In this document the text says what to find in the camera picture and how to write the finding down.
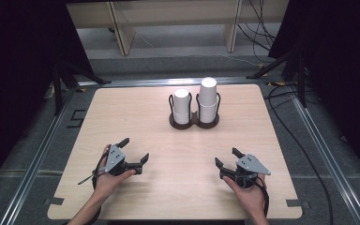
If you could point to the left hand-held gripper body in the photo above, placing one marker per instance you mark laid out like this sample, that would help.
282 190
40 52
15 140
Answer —
115 157

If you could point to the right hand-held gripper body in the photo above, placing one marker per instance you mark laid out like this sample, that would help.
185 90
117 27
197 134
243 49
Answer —
251 165

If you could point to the dark double cup holder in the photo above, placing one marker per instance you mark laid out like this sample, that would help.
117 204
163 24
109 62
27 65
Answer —
194 123

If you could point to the short stack of white cups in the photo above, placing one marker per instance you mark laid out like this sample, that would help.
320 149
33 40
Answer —
182 106

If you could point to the person's left hand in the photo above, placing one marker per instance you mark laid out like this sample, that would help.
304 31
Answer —
107 184

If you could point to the person's right hand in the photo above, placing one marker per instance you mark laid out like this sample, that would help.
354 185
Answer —
251 198

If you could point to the black tape floor mark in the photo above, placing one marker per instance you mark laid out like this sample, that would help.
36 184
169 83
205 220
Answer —
78 118

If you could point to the grey tape strip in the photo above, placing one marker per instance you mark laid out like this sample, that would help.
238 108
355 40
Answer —
54 201
297 203

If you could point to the tall stack of white cups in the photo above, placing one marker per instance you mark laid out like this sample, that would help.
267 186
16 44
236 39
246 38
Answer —
207 100

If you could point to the yellow tape piece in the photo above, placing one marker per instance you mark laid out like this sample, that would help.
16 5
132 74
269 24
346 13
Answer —
263 69
276 83

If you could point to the black tripod stand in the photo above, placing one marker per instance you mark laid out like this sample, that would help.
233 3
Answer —
301 84
57 90

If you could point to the beige wooden shelf unit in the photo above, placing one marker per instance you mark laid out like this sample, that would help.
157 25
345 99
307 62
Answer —
125 34

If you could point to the black curtain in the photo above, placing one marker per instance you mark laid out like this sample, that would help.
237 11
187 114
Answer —
15 78
343 62

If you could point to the aluminium floor rail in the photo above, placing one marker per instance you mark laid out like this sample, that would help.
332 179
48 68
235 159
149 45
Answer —
34 162
331 156

